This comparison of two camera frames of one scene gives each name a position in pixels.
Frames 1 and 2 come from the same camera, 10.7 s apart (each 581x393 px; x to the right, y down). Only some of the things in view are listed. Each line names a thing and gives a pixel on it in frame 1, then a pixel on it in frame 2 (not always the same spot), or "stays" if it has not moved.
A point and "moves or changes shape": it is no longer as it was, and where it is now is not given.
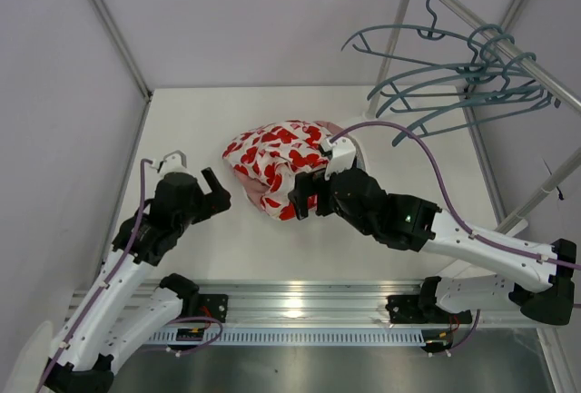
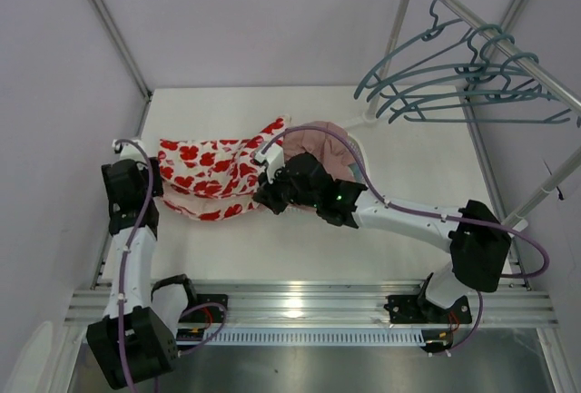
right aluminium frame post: [491, 183] stays
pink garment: [255, 193] -> [328, 142]
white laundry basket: [359, 162] stays
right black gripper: [320, 194] -> [276, 191]
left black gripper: [200, 202] -> [152, 177]
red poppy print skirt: [274, 154] moves or changes shape
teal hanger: [431, 33] -> [431, 34]
